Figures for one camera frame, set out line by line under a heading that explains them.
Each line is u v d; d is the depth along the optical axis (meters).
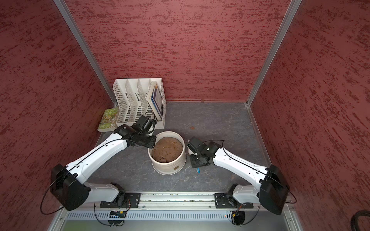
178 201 0.75
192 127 1.05
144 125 0.62
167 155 0.79
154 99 0.92
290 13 0.73
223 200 0.75
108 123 1.02
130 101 1.13
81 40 0.83
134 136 0.55
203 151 0.56
